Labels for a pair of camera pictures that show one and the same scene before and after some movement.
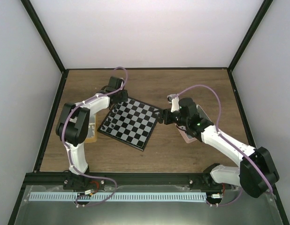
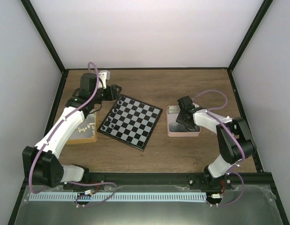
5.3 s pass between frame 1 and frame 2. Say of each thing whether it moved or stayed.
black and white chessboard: stayed
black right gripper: moved
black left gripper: moved
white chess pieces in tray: stayed
